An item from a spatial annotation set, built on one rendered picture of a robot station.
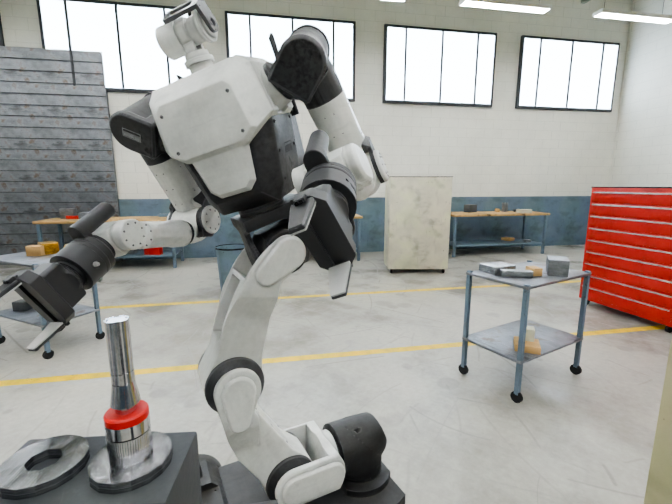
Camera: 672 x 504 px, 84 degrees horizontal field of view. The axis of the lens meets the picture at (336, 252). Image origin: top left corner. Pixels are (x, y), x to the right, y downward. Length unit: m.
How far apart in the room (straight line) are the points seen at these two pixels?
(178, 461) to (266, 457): 0.61
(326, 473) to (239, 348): 0.45
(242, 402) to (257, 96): 0.68
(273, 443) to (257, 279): 0.46
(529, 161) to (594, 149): 1.75
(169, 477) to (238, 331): 0.48
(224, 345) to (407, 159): 7.81
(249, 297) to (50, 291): 0.37
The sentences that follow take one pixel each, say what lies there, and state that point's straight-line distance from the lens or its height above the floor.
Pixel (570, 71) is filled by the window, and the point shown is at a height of 3.97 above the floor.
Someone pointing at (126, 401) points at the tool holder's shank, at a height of 1.24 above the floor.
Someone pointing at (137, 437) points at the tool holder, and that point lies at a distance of 0.53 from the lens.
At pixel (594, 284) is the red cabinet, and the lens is 5.47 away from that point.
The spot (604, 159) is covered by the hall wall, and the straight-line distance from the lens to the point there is 11.37.
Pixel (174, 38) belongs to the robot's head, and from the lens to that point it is 0.94.
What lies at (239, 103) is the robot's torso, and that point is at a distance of 0.81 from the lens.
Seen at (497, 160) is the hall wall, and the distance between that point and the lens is 9.54.
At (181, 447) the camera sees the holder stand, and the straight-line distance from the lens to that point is 0.58.
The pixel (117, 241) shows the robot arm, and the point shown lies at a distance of 0.90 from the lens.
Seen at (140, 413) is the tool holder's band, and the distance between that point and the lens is 0.52.
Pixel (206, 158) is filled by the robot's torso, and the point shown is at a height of 1.54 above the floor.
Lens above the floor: 1.49
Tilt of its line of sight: 10 degrees down
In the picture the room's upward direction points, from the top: straight up
